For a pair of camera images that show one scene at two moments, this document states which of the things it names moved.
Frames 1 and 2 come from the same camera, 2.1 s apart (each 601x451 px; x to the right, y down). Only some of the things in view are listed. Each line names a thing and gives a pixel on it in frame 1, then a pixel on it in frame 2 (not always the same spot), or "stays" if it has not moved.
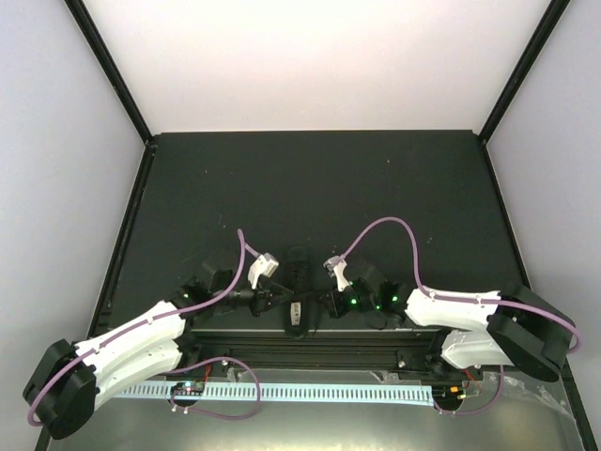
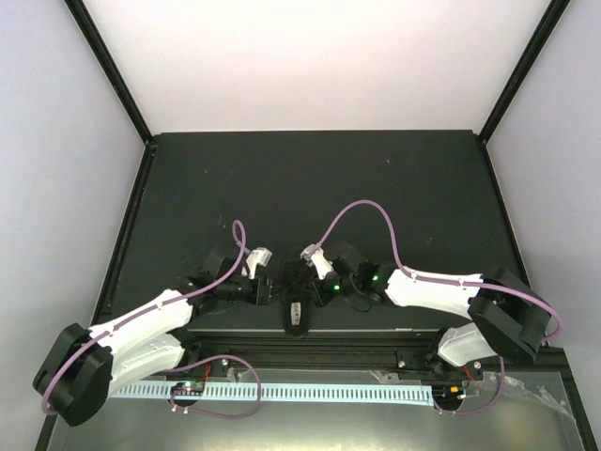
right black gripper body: [339, 308] -> [323, 297]
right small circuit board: [449, 392] stays
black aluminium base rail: [348, 350] stays
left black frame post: [111, 68] stays
